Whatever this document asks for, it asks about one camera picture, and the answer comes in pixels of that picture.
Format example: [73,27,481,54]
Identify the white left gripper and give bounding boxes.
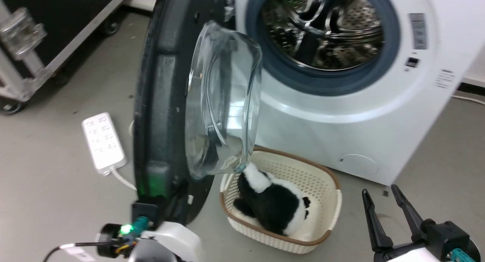
[149,180,203,262]

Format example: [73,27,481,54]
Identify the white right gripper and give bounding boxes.
[361,184,441,262]

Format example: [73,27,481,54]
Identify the black washing machine door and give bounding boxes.
[133,0,263,227]

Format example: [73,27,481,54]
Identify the white front-load washing machine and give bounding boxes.
[223,0,485,187]

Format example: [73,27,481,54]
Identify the grey rubber door gasket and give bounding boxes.
[245,0,401,97]

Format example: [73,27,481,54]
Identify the grey washing machine sticker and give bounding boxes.
[408,13,429,50]

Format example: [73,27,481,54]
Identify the steel washing machine drum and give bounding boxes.
[261,0,384,71]

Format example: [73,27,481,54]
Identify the cream plastic laundry basket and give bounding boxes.
[219,147,343,254]

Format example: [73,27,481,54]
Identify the black white panda plush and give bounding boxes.
[233,162,312,237]

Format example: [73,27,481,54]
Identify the white power strip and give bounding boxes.
[81,112,128,176]

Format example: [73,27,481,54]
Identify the black caster wheel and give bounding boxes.
[100,17,122,37]
[51,72,71,89]
[0,98,28,116]

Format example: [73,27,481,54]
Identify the black aluminium flight case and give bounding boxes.
[0,0,136,104]

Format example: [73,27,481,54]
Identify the white power strip cable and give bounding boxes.
[111,169,138,191]

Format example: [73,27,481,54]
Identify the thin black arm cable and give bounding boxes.
[42,242,125,262]

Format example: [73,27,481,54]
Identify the white floor cable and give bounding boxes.
[451,94,485,105]

